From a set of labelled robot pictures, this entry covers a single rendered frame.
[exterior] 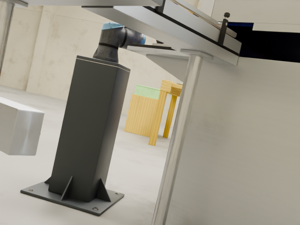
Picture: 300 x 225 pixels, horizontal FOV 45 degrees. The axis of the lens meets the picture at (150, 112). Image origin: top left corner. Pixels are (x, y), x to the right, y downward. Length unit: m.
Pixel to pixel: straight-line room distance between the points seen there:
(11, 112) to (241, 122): 0.84
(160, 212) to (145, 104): 4.72
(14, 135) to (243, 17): 0.97
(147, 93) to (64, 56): 5.94
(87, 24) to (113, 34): 9.45
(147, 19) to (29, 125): 0.42
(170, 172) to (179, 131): 0.15
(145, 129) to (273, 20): 4.73
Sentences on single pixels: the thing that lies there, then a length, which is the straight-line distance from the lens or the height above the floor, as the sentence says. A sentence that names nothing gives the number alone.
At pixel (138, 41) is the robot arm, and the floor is 0.95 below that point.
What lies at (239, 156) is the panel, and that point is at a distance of 1.41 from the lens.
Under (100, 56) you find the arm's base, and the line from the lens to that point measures 2.04.
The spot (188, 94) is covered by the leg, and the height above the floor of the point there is 0.69.
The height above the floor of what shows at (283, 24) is 1.01.
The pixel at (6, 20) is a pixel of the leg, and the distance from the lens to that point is 1.16.
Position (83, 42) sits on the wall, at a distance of 11.44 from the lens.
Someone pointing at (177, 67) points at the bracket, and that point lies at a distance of 1.73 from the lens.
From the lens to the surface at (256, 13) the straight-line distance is 1.49.
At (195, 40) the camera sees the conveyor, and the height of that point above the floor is 0.86.
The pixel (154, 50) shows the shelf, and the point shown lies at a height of 0.87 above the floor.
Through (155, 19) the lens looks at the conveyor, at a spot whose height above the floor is 0.86.
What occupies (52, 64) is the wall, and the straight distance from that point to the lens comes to 11.76.
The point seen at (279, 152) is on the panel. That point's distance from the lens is 1.35.
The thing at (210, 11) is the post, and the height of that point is 1.06.
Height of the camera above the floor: 0.65
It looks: 2 degrees down
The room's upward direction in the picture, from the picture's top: 13 degrees clockwise
